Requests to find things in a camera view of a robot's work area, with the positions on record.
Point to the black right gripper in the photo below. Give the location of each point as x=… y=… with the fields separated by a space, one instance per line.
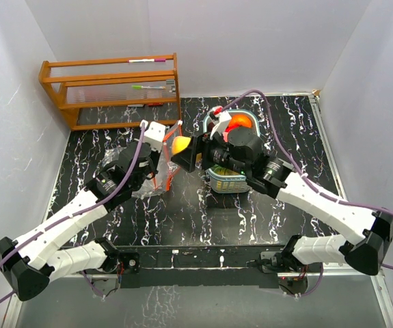
x=202 y=143

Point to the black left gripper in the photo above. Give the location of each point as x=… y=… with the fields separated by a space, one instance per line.
x=156 y=155

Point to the clear orange-zip bag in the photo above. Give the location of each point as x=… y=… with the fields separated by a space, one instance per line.
x=166 y=168

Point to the red bell pepper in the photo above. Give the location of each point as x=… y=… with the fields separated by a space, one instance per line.
x=230 y=128

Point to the orange fruit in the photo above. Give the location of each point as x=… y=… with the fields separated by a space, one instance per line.
x=240 y=120

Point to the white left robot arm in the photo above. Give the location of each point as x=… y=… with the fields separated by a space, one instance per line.
x=34 y=260

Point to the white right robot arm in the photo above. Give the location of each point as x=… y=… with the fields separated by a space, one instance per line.
x=363 y=235

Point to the light blue plastic basket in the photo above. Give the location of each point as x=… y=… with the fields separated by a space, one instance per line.
x=220 y=179

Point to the small red box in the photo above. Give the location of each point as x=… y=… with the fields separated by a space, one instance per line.
x=155 y=104

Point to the green white pen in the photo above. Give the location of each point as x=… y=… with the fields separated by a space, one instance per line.
x=147 y=87

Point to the wooden shelf rack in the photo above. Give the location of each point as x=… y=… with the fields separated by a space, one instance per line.
x=74 y=86

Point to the pink white pen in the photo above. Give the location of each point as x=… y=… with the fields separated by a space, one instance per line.
x=147 y=60

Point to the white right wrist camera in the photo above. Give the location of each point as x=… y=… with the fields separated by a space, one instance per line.
x=221 y=118

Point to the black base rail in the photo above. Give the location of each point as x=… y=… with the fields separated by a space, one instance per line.
x=215 y=265

